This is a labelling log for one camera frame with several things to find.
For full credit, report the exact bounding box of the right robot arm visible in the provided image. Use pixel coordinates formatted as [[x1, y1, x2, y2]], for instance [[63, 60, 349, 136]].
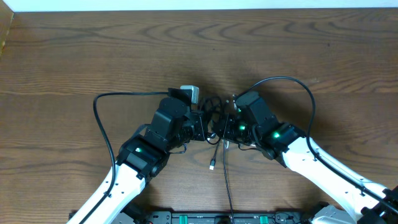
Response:
[[212, 91, 397, 223]]

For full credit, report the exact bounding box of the left camera black cable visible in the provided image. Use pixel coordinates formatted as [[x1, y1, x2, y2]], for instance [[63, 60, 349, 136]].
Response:
[[77, 91, 170, 224]]

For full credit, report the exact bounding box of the camera black cable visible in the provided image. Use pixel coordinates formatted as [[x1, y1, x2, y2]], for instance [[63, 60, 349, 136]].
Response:
[[77, 91, 170, 224], [234, 76, 398, 215]]

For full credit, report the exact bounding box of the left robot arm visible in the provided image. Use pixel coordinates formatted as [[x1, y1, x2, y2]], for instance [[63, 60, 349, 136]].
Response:
[[69, 96, 206, 223]]

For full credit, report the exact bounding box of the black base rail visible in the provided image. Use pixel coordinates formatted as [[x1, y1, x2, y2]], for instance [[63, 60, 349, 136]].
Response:
[[68, 208, 330, 224]]

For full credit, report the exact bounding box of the right camera black cable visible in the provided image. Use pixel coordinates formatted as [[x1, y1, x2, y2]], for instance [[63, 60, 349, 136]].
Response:
[[234, 76, 398, 215]]

